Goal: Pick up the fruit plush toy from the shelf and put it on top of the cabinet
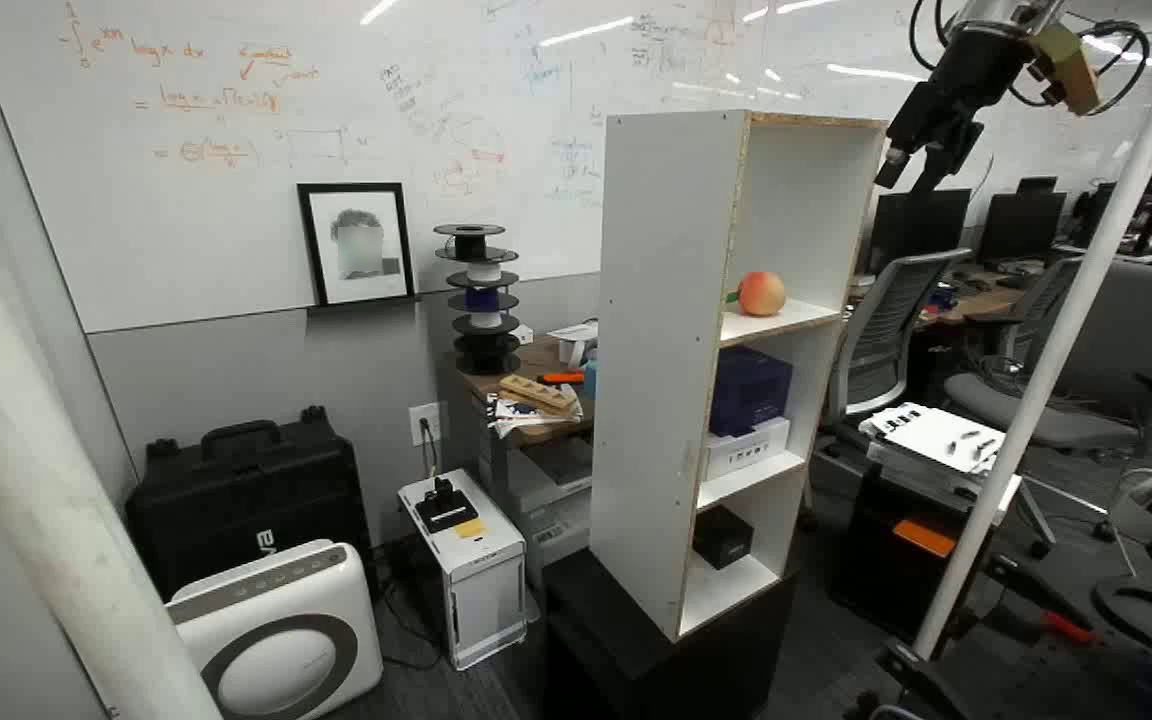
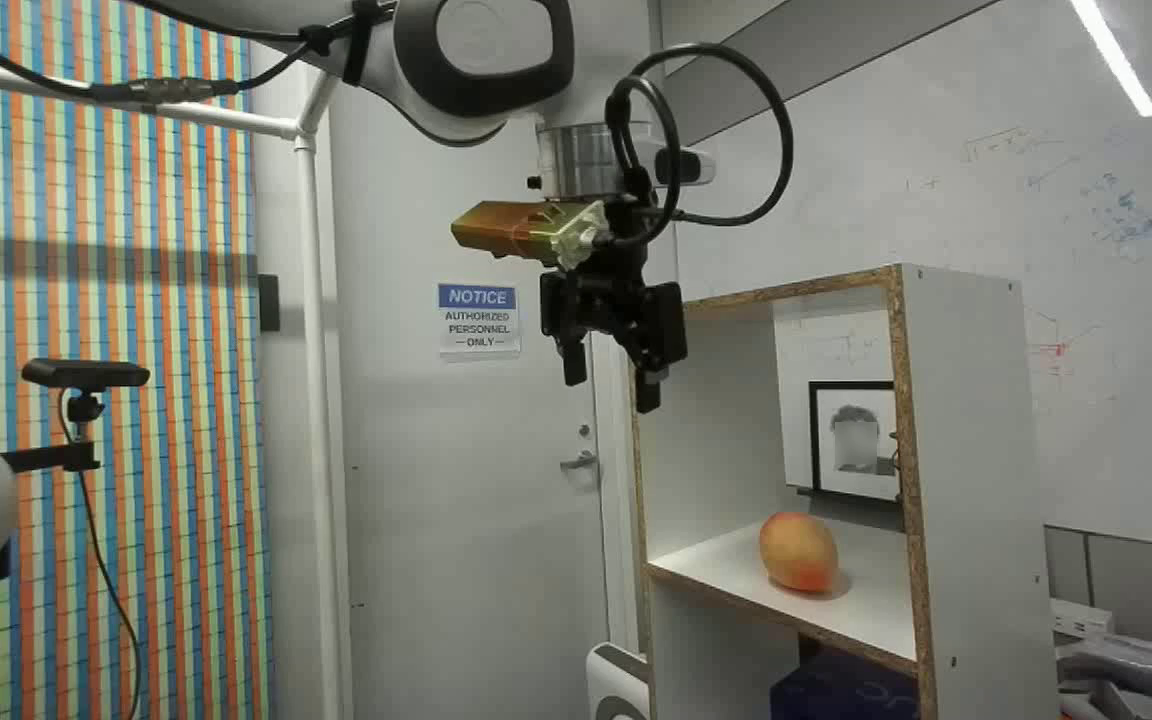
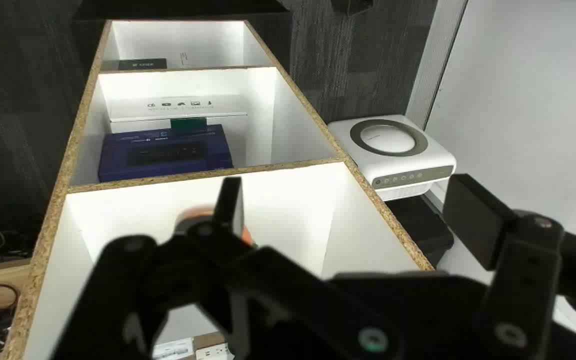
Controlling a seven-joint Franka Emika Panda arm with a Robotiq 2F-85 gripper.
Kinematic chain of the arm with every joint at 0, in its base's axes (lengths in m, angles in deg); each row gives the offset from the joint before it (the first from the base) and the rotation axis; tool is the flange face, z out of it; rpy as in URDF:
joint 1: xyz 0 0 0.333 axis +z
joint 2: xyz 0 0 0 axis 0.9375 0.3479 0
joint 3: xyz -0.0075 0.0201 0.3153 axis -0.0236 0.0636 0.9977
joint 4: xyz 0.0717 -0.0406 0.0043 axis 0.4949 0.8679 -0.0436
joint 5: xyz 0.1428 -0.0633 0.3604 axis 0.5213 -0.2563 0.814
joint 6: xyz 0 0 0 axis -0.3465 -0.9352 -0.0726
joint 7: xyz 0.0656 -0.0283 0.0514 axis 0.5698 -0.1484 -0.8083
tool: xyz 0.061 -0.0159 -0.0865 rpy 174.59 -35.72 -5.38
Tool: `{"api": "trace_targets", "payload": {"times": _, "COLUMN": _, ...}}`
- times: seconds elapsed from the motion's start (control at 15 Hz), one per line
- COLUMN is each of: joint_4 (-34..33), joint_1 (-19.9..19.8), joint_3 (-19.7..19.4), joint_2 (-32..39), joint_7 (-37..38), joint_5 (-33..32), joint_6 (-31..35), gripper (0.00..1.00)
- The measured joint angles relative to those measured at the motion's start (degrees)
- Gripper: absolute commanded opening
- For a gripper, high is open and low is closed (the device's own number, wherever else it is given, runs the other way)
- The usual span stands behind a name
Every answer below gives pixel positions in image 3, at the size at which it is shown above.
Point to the small green item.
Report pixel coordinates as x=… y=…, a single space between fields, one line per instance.
x=189 y=122

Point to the white particleboard shelf cabinet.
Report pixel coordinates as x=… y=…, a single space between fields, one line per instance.
x=300 y=206

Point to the black flat device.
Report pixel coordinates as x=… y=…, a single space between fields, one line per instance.
x=142 y=65

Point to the blue rectangular box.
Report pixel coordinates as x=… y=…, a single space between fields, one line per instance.
x=161 y=154

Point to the labelled cardboard box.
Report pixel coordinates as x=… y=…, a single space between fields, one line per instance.
x=194 y=349

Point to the black box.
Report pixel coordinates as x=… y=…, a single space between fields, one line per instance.
x=424 y=230

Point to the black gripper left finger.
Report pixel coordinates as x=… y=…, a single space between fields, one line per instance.
x=269 y=312

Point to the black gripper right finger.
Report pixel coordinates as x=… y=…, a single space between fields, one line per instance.
x=528 y=293

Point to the white flat box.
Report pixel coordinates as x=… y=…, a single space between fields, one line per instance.
x=161 y=106

